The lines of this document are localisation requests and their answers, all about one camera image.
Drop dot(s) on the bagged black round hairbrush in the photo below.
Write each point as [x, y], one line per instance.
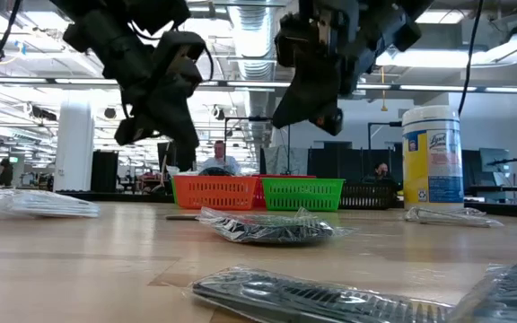
[267, 229]
[216, 171]

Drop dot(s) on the black partition panel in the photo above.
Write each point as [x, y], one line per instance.
[353, 162]

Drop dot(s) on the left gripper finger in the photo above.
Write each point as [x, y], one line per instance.
[175, 123]
[133, 131]

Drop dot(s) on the black plastic basket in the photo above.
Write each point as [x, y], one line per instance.
[366, 197]

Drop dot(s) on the silver ventilation duct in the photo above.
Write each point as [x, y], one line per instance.
[254, 40]

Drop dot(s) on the Lysol wipes canister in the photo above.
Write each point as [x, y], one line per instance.
[433, 157]

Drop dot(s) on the black cabinet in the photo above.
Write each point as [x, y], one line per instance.
[104, 170]

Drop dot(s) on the black background monitor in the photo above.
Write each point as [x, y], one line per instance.
[182, 159]

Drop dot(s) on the white building column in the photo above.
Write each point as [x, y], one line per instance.
[74, 148]

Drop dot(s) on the long light strip bar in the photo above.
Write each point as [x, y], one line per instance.
[442, 88]

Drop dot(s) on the orange plastic basket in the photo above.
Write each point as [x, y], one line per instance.
[216, 193]

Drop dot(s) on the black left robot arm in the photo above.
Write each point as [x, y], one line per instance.
[119, 54]

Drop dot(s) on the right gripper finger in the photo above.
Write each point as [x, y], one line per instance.
[305, 101]
[331, 122]

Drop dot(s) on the grey background monitor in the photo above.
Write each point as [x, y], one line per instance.
[492, 163]

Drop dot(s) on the person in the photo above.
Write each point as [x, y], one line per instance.
[380, 174]
[6, 174]
[220, 160]

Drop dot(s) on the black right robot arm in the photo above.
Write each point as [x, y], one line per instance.
[420, 5]

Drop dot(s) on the bagged black comb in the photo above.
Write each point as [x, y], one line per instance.
[312, 298]
[510, 291]
[180, 217]

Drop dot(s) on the black background rig frame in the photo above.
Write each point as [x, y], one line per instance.
[249, 119]
[386, 124]

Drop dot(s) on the green plastic basket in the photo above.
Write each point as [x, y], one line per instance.
[173, 193]
[303, 195]

